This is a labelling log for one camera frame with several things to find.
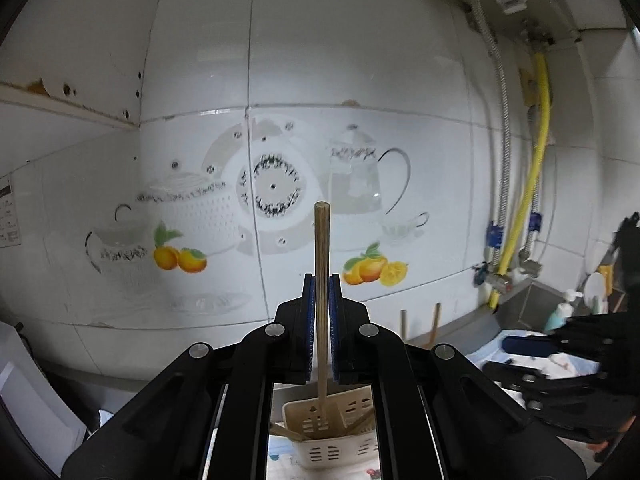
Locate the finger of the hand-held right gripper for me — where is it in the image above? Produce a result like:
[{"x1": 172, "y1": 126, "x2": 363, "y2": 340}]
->
[
  {"x1": 482, "y1": 359, "x2": 603, "y2": 413},
  {"x1": 501, "y1": 334, "x2": 602, "y2": 361}
]

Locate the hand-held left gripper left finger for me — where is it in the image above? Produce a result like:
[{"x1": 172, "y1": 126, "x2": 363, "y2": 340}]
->
[{"x1": 62, "y1": 272, "x2": 318, "y2": 480}]

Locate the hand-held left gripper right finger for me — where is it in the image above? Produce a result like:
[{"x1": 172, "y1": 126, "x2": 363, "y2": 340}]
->
[{"x1": 327, "y1": 272, "x2": 586, "y2": 480}]

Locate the cream plastic chopstick holder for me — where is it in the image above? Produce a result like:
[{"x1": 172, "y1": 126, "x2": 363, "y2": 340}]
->
[{"x1": 281, "y1": 384, "x2": 376, "y2": 467}]

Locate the cartoon print white blanket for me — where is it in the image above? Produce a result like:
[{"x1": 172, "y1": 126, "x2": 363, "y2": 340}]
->
[{"x1": 267, "y1": 329, "x2": 601, "y2": 480}]

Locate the light blue soap bottle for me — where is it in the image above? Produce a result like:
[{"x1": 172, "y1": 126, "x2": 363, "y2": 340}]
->
[{"x1": 544, "y1": 290, "x2": 583, "y2": 334}]

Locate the white spatula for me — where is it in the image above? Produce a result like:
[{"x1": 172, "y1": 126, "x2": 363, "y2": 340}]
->
[{"x1": 582, "y1": 272, "x2": 609, "y2": 312}]

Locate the white microwave oven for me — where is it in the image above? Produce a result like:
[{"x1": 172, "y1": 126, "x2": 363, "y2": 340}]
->
[{"x1": 0, "y1": 320, "x2": 88, "y2": 456}]

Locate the printed instruction sticker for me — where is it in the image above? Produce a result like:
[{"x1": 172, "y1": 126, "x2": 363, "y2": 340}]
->
[{"x1": 0, "y1": 175, "x2": 24, "y2": 249}]

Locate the teaware print wall decal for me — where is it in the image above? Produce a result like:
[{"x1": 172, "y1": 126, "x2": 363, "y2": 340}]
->
[{"x1": 85, "y1": 115, "x2": 431, "y2": 311}]

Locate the braided metal hose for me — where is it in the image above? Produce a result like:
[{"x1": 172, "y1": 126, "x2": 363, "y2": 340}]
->
[
  {"x1": 517, "y1": 105, "x2": 547, "y2": 266},
  {"x1": 462, "y1": 0, "x2": 512, "y2": 271}
]

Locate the yellow gas hose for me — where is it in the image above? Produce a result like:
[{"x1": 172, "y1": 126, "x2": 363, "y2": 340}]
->
[{"x1": 487, "y1": 50, "x2": 553, "y2": 311}]

